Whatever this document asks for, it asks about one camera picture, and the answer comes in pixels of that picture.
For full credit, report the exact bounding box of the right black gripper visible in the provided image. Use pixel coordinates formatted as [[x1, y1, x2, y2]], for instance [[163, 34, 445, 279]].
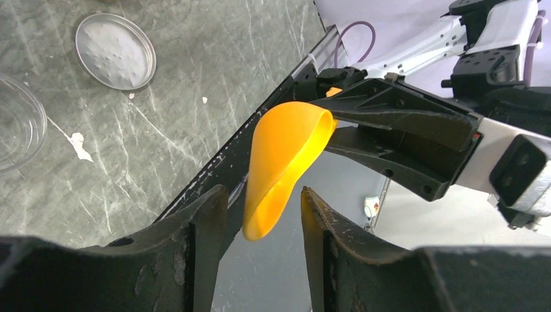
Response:
[[309, 77, 551, 203]]

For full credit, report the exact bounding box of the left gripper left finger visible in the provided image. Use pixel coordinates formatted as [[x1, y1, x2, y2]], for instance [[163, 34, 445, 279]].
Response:
[[1, 185, 228, 311]]

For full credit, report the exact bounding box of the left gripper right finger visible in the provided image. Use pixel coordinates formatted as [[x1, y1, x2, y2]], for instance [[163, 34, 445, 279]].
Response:
[[301, 187, 550, 311]]

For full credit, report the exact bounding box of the orange plastic scoop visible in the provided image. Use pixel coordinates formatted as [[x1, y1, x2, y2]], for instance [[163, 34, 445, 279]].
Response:
[[243, 101, 338, 241]]

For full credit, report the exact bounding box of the clear plastic jar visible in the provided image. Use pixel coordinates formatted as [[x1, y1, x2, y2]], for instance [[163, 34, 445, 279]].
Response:
[[1, 73, 47, 176]]

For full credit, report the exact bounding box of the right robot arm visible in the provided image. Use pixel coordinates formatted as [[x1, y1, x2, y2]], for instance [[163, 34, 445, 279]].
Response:
[[313, 1, 550, 211]]

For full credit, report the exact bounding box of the black base frame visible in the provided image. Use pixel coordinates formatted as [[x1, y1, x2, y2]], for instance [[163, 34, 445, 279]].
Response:
[[157, 26, 339, 252]]

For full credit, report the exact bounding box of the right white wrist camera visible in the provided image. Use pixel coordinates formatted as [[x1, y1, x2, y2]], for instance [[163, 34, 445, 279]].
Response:
[[489, 135, 550, 229]]

